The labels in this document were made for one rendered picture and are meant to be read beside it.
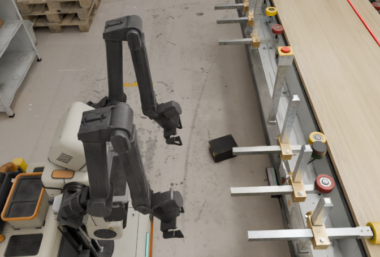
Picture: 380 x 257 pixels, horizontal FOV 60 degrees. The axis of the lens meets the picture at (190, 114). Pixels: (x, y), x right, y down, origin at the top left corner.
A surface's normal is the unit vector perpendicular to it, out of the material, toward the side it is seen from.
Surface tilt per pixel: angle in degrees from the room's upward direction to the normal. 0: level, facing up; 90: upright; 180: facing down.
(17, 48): 90
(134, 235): 0
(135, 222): 0
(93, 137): 91
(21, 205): 0
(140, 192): 82
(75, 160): 90
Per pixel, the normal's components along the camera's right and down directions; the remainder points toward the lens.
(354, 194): -0.04, -0.69
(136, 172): 0.10, 0.73
